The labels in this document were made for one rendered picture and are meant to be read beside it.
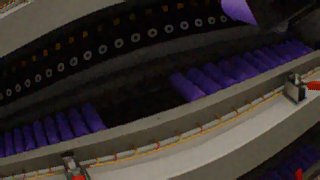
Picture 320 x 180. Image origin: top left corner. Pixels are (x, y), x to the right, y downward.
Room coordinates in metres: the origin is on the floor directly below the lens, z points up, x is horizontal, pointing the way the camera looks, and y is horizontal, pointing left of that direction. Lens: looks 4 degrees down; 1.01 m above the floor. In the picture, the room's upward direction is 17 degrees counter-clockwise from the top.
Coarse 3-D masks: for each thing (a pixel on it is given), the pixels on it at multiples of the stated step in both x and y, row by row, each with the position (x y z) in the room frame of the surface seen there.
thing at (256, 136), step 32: (224, 32) 0.55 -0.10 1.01; (256, 32) 0.57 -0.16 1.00; (96, 64) 0.50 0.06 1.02; (128, 64) 0.52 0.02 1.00; (32, 96) 0.47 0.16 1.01; (224, 128) 0.40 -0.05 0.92; (256, 128) 0.38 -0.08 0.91; (288, 128) 0.39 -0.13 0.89; (128, 160) 0.38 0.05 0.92; (160, 160) 0.38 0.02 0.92; (192, 160) 0.36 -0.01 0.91; (224, 160) 0.36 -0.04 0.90; (256, 160) 0.38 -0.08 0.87
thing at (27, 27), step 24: (0, 0) 0.37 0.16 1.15; (24, 0) 0.36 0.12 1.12; (48, 0) 0.33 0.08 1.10; (72, 0) 0.34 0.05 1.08; (96, 0) 0.35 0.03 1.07; (120, 0) 0.36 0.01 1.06; (0, 24) 0.31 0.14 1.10; (24, 24) 0.33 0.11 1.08; (48, 24) 0.34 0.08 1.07; (0, 48) 0.32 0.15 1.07
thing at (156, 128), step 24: (216, 96) 0.42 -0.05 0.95; (240, 96) 0.42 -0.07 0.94; (144, 120) 0.40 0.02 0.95; (168, 120) 0.39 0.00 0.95; (192, 120) 0.40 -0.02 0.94; (72, 144) 0.37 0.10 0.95; (96, 144) 0.37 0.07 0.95; (120, 144) 0.38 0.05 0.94; (144, 144) 0.39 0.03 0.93; (0, 168) 0.33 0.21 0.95; (24, 168) 0.35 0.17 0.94; (48, 168) 0.36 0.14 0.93
